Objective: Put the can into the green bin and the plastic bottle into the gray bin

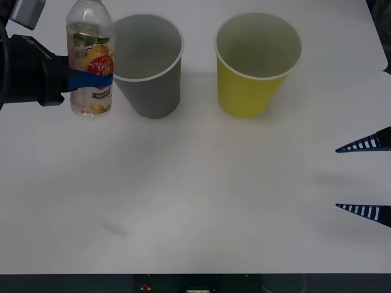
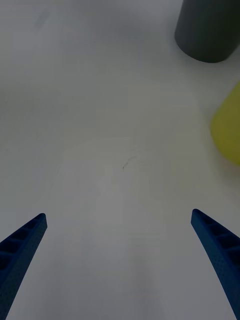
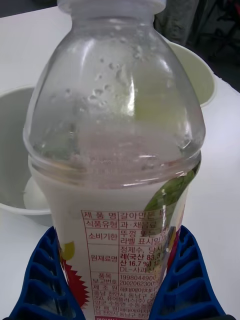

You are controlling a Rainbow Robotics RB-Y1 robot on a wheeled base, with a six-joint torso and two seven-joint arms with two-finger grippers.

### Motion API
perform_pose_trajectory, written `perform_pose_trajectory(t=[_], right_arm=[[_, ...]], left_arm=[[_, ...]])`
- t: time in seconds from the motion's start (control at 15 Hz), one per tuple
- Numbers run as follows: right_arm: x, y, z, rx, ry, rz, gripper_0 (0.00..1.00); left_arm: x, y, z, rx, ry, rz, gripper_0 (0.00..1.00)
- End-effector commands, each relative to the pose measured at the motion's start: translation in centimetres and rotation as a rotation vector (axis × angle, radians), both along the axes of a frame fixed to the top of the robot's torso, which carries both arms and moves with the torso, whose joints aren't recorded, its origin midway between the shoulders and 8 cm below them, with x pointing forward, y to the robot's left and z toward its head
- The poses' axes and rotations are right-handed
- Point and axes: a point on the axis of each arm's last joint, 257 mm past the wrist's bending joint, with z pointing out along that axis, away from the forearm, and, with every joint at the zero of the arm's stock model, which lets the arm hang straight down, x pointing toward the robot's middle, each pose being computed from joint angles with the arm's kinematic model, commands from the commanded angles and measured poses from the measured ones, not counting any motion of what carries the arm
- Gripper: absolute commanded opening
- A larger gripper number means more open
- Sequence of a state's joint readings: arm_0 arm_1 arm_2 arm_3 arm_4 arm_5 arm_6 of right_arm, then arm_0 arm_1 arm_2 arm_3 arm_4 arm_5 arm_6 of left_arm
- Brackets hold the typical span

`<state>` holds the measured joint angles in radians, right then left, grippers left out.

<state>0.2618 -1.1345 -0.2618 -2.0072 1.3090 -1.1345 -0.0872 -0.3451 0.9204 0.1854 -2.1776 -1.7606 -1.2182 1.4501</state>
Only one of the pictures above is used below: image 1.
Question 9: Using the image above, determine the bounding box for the grey plastic bin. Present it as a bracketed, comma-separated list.
[112, 13, 185, 120]

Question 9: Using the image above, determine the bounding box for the clear bottle with red cap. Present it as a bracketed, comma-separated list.
[65, 0, 116, 118]

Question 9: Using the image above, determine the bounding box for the yellow-green plastic bin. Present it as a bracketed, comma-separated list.
[214, 12, 302, 119]

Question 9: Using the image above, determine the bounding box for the black robot torso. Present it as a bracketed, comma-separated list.
[134, 273, 263, 293]

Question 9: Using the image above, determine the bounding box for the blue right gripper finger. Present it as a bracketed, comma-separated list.
[335, 203, 391, 228]
[335, 126, 391, 153]

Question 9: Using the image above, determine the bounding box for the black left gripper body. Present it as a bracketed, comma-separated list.
[6, 34, 65, 107]

